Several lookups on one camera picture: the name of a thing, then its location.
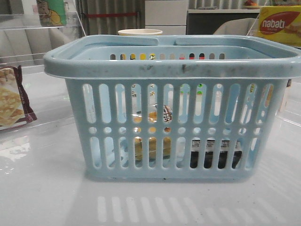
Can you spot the grey chair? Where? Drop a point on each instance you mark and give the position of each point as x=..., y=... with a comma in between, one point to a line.
x=237, y=27

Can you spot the black tissue pack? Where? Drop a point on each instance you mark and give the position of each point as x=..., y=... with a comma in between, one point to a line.
x=210, y=145

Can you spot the brown cracker package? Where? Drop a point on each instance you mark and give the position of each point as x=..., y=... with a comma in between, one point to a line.
x=15, y=109

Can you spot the clear acrylic shelf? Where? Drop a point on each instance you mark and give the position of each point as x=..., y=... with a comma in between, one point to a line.
x=24, y=42
x=290, y=108

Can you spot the clear acrylic right shelf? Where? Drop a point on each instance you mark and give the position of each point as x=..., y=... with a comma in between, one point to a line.
x=290, y=108

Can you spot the clear acrylic left shelf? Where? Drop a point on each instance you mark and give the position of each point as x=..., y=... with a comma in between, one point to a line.
x=24, y=42

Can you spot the yellow nabati wafer box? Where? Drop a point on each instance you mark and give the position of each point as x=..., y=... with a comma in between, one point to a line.
x=280, y=24

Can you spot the white cabinet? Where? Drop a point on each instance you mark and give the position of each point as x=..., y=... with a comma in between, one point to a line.
x=169, y=16

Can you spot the light blue plastic basket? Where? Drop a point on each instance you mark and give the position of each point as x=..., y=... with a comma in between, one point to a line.
x=219, y=87

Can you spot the packaged bread clear wrapper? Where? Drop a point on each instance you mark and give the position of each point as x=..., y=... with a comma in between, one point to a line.
x=152, y=148

